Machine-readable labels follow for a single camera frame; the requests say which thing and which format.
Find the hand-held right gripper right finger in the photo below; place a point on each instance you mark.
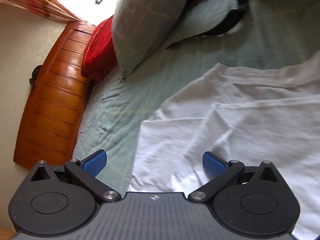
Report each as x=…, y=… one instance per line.
x=212, y=165

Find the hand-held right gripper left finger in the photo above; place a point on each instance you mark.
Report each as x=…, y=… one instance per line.
x=93, y=163

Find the white printed shirt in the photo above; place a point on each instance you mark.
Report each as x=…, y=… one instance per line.
x=237, y=120

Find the green plaid bed blanket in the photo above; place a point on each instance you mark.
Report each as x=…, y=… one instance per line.
x=120, y=110

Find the wooden headboard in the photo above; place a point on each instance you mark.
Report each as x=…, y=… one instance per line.
x=55, y=95

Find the small dark bundle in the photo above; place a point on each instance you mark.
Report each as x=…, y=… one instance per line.
x=36, y=76

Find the red quilt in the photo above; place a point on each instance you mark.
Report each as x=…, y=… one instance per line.
x=100, y=50

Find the black backpack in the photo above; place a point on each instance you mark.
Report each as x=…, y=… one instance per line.
x=232, y=20

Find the grey green plaid pillow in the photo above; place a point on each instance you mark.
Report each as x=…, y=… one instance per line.
x=147, y=22

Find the orange striped curtain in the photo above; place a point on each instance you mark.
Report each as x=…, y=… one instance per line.
x=37, y=0

